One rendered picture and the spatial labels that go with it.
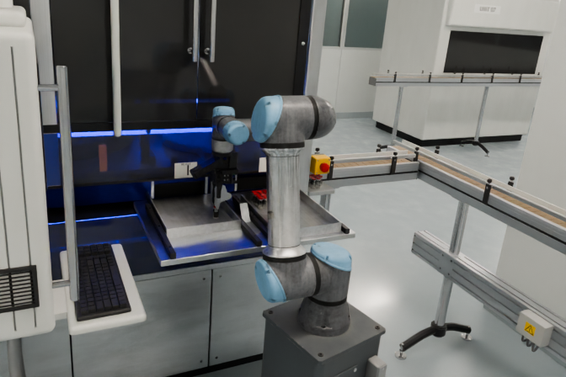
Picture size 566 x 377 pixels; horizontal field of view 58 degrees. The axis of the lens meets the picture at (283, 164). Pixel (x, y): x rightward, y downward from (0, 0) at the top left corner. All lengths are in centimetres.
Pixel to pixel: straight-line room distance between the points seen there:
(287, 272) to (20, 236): 64
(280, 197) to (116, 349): 118
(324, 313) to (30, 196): 80
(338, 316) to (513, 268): 184
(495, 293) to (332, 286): 118
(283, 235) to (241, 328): 112
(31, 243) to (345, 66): 660
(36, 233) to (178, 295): 95
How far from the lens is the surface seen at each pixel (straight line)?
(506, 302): 243
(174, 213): 191
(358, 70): 774
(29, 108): 124
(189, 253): 164
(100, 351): 224
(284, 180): 128
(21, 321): 146
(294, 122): 126
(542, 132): 293
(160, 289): 213
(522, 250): 309
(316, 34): 202
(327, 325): 146
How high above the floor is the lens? 166
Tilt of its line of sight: 18 degrees down
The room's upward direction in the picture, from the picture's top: 5 degrees clockwise
